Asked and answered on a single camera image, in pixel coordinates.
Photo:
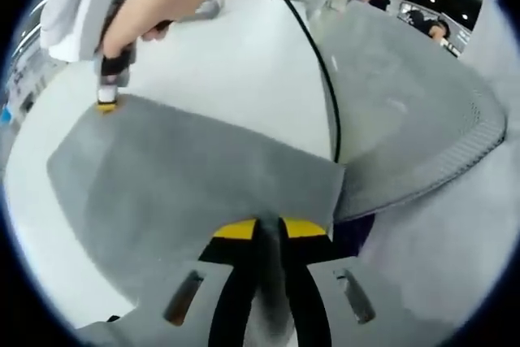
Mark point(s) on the person's light grey clothing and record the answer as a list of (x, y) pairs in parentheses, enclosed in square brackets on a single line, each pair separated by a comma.
[(467, 221)]

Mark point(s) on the person's right hand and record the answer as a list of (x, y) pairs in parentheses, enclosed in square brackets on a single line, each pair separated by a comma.
[(138, 18)]

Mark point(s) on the grey towel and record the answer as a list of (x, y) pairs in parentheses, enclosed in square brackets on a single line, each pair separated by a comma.
[(170, 172)]

